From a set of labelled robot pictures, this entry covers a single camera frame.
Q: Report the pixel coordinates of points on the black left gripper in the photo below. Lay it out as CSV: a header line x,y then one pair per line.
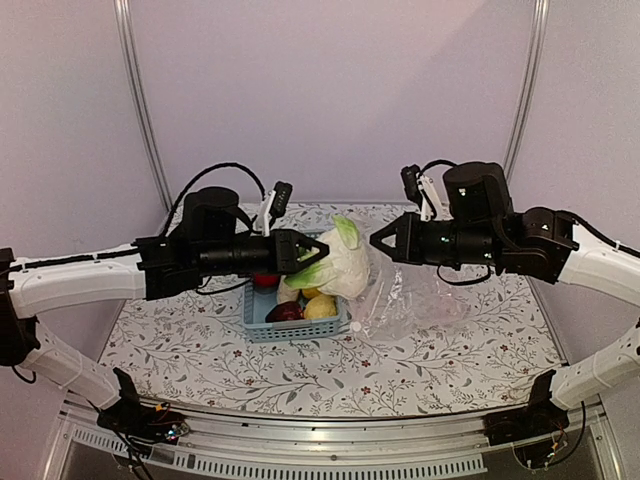
x,y
285,255

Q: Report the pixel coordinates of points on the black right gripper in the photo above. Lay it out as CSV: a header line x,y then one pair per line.
x,y
406,250

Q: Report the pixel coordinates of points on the white radish toy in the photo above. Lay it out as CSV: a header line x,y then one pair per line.
x,y
285,293

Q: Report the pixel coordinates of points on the clear zip top bag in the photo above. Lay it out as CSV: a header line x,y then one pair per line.
x,y
400,299

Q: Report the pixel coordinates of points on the red apple toy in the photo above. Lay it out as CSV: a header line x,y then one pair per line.
x,y
266,280

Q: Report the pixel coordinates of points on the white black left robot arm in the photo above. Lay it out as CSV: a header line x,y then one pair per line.
x,y
214,237

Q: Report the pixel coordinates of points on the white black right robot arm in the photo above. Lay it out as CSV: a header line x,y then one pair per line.
x,y
554,246

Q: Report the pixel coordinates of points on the yellow lemon toy middle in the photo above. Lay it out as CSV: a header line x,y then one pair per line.
x,y
310,293

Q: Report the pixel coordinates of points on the pale yellow round toy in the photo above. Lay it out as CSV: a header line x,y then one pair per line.
x,y
320,307

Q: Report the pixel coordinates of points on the blue plastic basket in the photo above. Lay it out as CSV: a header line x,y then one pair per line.
x,y
260,301

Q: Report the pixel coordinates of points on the floral pattern table mat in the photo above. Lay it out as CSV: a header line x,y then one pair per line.
x,y
193,349

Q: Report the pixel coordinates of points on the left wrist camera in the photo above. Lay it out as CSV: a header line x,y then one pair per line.
x,y
272,207

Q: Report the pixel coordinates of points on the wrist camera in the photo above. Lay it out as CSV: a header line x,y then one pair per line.
x,y
272,207
420,190

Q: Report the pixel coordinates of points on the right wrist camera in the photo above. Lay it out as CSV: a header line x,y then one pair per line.
x,y
420,190

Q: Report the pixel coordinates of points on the front aluminium rail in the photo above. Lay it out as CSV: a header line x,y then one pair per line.
x,y
227,444

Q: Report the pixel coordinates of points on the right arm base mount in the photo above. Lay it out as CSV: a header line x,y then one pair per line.
x,y
540,431

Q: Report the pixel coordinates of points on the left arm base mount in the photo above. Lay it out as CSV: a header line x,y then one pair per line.
x,y
149,424

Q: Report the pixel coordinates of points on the right aluminium frame post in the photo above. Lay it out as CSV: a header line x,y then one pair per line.
x,y
525,100

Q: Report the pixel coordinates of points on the aluminium frame post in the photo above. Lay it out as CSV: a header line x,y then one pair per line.
x,y
124,23
525,100

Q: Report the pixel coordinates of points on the left aluminium frame post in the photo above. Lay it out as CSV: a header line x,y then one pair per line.
x,y
124,23

